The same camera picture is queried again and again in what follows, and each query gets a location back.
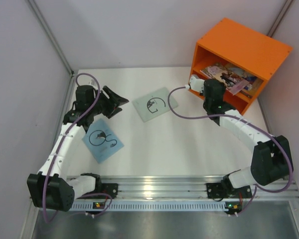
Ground purple cable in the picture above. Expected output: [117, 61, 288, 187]
[43, 73, 113, 224]
[167, 86, 295, 217]

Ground pale green Gatsby book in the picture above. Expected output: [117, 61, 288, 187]
[132, 87, 178, 122]

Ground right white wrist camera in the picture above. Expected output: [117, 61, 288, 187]
[185, 74, 205, 94]

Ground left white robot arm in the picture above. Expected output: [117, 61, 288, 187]
[26, 85, 129, 212]

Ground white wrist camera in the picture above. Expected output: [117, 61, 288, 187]
[89, 80, 97, 86]
[185, 74, 205, 94]

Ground dark cover paperback book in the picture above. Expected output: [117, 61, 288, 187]
[240, 88, 255, 99]

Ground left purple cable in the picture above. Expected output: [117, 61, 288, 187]
[43, 73, 113, 224]

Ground light blue booklet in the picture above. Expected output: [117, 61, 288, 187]
[82, 119, 124, 164]

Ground orange wooden shelf cabinet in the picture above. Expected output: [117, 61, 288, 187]
[190, 18, 293, 114]

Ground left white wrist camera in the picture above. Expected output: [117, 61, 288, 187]
[89, 80, 97, 86]

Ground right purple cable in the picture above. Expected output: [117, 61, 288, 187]
[167, 86, 295, 217]

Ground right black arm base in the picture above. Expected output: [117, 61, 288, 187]
[206, 183, 229, 202]

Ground aluminium mounting rail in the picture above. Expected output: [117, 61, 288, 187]
[67, 176, 299, 215]

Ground pink Shakespeare story book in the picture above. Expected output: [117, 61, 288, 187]
[199, 63, 252, 95]

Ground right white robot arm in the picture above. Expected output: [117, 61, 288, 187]
[203, 79, 294, 189]

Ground orange Othello book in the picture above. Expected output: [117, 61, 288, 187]
[224, 62, 262, 94]

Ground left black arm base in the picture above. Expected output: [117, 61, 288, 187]
[96, 183, 119, 199]

